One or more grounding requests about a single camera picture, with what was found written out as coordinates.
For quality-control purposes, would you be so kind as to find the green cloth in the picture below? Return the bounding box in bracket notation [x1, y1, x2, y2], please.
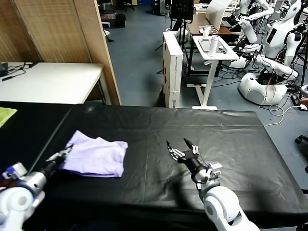
[0, 107, 19, 129]

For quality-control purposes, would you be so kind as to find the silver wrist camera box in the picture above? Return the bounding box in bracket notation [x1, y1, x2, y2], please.
[208, 162, 223, 180]
[1, 162, 28, 180]

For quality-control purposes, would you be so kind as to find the black screen on stand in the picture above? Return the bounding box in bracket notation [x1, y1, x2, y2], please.
[168, 0, 195, 33]

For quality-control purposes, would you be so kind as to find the white bottle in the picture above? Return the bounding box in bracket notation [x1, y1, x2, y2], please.
[208, 35, 220, 57]

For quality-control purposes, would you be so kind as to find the black box device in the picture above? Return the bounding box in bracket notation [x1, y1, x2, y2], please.
[0, 62, 9, 78]

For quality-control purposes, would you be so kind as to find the white humanoid robot with base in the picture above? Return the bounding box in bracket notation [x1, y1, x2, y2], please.
[238, 0, 304, 106]

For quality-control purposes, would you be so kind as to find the black bin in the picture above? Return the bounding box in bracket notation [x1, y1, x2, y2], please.
[115, 13, 127, 28]

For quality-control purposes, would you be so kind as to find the matte black table cover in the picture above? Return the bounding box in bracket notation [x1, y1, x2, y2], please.
[0, 101, 74, 180]

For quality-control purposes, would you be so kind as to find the wooden folding screen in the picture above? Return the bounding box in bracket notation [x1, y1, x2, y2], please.
[0, 0, 122, 106]

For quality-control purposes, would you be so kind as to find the glossy black table cover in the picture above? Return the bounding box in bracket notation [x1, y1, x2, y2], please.
[24, 103, 307, 231]

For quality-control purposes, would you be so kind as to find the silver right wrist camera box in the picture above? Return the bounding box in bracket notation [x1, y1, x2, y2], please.
[208, 162, 223, 180]

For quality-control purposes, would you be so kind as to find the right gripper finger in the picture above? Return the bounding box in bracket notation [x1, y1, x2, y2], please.
[166, 140, 183, 161]
[183, 138, 200, 155]

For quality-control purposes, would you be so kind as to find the small white stand device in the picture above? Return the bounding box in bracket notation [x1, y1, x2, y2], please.
[199, 25, 217, 39]

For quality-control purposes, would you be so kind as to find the white curved panel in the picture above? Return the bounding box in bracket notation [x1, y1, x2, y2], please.
[205, 0, 233, 31]

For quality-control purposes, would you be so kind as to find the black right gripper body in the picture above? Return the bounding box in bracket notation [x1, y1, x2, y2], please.
[177, 151, 207, 180]

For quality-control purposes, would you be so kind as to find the light purple t-shirt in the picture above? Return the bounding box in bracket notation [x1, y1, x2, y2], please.
[57, 130, 128, 178]

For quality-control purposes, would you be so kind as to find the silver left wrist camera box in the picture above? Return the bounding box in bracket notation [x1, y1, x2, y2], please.
[1, 162, 28, 180]

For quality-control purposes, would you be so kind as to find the black cable with adapter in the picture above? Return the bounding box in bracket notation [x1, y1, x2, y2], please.
[7, 62, 37, 73]

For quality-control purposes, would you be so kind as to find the brown desk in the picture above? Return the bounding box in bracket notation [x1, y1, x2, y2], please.
[186, 13, 241, 49]

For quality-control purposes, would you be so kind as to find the white adjustable side table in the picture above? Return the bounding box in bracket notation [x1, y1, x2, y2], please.
[187, 35, 240, 110]

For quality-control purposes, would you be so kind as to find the white rectangular table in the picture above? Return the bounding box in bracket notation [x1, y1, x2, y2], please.
[0, 62, 112, 105]

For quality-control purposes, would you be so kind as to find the gray tablet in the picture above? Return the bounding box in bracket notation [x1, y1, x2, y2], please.
[198, 38, 212, 53]

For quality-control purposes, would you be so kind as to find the tall white cardboard box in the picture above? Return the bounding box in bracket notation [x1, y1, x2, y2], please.
[162, 31, 184, 108]

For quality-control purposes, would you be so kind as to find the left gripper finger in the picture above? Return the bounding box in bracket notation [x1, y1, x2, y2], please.
[48, 144, 73, 159]
[51, 147, 73, 163]

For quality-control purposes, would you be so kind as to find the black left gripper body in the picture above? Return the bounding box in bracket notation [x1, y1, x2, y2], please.
[39, 160, 60, 178]

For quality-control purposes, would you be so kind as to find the black chair caster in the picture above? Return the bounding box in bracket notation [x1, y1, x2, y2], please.
[295, 135, 308, 154]

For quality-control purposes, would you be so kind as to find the white floor cable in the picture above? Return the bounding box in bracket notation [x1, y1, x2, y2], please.
[264, 104, 304, 128]

